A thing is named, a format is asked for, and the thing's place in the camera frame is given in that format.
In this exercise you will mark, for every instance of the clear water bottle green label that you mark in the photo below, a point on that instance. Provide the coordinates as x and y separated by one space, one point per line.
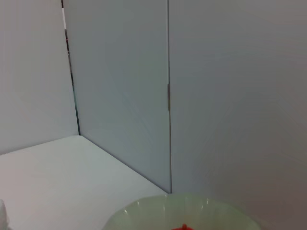
3 215

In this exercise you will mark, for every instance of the red tomato-shaped object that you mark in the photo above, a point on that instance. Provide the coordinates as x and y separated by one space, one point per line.
183 227

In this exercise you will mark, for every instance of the green glass fruit bowl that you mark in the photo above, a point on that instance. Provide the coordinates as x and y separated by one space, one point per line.
182 210

